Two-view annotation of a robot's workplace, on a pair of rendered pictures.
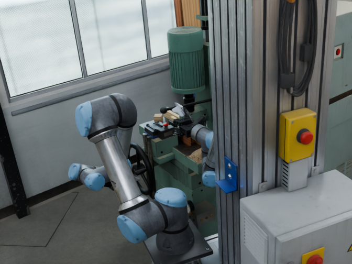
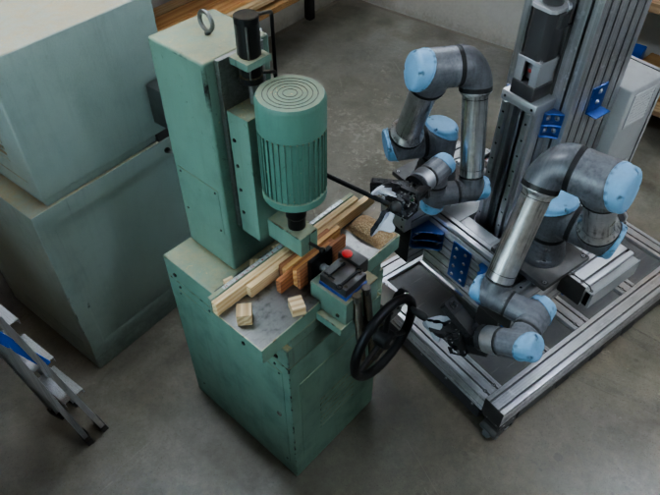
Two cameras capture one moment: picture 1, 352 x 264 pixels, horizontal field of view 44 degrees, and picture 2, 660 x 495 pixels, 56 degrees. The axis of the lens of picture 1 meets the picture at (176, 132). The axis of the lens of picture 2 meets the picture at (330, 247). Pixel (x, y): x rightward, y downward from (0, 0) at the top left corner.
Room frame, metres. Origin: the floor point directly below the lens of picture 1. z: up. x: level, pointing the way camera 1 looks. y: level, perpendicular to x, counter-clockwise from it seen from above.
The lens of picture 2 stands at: (2.41, 1.18, 2.26)
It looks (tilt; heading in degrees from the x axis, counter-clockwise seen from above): 45 degrees down; 253
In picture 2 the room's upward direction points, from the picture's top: straight up
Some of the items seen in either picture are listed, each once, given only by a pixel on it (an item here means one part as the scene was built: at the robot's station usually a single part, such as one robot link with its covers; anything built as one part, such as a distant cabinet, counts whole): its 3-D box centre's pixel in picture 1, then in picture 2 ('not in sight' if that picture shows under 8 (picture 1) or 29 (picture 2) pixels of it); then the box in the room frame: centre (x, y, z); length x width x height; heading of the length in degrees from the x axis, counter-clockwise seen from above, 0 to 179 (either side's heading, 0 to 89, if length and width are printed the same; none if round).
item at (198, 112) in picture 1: (193, 117); (293, 233); (2.13, -0.10, 0.99); 0.14 x 0.07 x 0.09; 121
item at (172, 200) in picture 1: (170, 207); (556, 214); (1.34, 0.05, 0.98); 0.13 x 0.12 x 0.14; 124
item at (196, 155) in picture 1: (204, 151); (370, 227); (1.87, -0.13, 0.92); 0.14 x 0.09 x 0.04; 121
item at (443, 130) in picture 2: not in sight; (438, 137); (1.52, -0.43, 0.98); 0.13 x 0.12 x 0.14; 175
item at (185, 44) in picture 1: (186, 60); (293, 145); (2.12, -0.08, 1.32); 0.18 x 0.18 x 0.31
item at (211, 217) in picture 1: (201, 213); (382, 301); (1.82, -0.10, 0.58); 0.12 x 0.08 x 0.08; 121
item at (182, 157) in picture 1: (174, 144); (322, 284); (2.07, 0.01, 0.87); 0.61 x 0.30 x 0.06; 31
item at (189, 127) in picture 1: (187, 127); (407, 195); (1.80, -0.06, 1.09); 0.12 x 0.09 x 0.08; 31
